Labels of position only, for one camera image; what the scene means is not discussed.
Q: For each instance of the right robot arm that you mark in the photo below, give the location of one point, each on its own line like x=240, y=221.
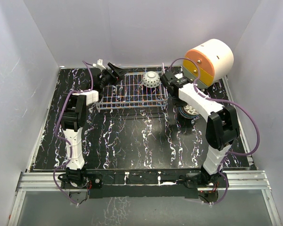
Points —
x=221, y=130

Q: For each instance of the pink floral bowl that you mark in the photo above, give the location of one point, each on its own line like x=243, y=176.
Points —
x=189, y=110

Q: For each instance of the aluminium rail frame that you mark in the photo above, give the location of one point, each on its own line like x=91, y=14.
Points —
x=140, y=153

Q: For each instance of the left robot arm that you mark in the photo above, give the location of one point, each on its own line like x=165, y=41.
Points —
x=73, y=117

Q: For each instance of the beige patterned bowl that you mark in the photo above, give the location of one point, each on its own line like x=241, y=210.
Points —
x=182, y=112

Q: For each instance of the black base frame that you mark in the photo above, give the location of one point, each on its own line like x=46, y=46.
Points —
x=145, y=183

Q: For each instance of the round drawer cabinet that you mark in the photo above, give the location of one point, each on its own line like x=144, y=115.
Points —
x=213, y=59

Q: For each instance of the white diamond pattern bowl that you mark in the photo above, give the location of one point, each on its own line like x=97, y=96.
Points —
x=151, y=79

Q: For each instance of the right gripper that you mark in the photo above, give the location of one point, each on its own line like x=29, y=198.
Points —
x=181, y=103

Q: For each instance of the white wire dish rack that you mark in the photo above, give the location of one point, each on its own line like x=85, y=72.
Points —
x=130, y=92

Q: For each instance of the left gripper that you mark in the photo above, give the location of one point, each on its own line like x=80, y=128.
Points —
x=114, y=77

